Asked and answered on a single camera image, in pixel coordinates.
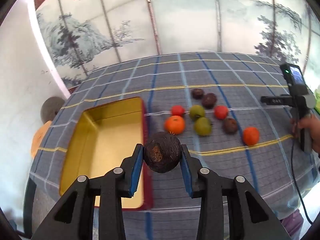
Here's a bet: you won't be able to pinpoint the person's right hand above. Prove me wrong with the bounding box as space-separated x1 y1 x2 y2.
290 113 320 153

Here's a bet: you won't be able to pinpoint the green packet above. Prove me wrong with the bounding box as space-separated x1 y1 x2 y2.
313 85 320 117

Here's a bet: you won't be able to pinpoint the grey plaid tablecloth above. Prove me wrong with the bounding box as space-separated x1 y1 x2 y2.
29 52 320 240

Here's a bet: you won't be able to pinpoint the ink landscape folding screen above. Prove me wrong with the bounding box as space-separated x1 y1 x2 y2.
34 0 320 90

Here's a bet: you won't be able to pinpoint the large orange tangerine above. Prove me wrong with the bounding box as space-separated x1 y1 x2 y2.
164 115 186 135
243 127 260 146

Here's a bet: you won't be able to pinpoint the small red tomato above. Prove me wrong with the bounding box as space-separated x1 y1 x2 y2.
214 105 229 120
171 105 185 117

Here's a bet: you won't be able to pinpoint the gold tin box red sides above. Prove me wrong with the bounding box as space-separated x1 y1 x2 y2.
59 97 153 210

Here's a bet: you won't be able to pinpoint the brown wrinkled passion fruit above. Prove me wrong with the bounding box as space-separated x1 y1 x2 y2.
222 118 238 134

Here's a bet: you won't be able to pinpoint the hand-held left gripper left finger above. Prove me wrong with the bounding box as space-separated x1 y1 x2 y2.
34 144 145 240

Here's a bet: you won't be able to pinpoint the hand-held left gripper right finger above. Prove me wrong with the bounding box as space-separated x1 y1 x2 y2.
181 144 292 240

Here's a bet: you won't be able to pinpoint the purple patterned clothing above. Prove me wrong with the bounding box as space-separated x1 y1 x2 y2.
280 209 304 238

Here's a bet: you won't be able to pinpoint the orange round stool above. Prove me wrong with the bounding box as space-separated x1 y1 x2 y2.
30 121 52 159

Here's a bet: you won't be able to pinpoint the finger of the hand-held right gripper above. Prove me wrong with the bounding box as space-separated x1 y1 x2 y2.
260 95 293 106

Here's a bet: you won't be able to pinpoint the black cable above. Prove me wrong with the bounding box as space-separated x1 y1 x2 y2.
291 127 314 225

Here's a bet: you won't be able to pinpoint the green round fruit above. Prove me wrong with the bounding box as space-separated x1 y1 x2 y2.
194 117 212 137
189 105 206 120

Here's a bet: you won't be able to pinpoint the dark brown rough round fruit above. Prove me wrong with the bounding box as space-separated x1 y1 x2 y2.
143 132 182 173

